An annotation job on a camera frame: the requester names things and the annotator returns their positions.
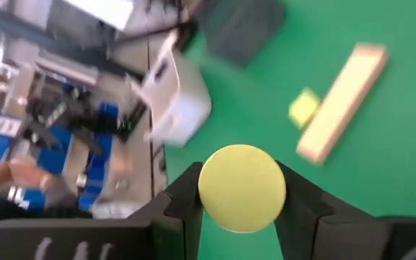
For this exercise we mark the long peach block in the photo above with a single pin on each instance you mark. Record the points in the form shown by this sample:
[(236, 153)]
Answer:
[(341, 104)]

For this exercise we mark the yellow cube block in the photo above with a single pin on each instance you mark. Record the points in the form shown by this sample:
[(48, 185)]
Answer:
[(303, 108)]

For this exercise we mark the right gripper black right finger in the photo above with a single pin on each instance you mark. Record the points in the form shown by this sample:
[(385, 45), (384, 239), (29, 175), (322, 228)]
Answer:
[(312, 224)]

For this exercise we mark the dark smoky plastic bin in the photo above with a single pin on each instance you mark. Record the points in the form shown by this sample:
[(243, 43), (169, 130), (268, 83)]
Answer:
[(240, 29)]

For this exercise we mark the person's hand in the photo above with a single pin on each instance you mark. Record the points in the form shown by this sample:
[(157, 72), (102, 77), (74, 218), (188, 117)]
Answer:
[(27, 173)]

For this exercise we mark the yellow cylinder block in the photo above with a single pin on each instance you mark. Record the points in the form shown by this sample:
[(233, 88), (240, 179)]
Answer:
[(242, 187)]

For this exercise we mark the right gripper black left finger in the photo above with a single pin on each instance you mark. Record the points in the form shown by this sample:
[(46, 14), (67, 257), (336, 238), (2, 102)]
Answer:
[(179, 216)]

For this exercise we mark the grey-white plastic bin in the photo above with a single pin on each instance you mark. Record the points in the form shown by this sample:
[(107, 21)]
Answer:
[(179, 97)]

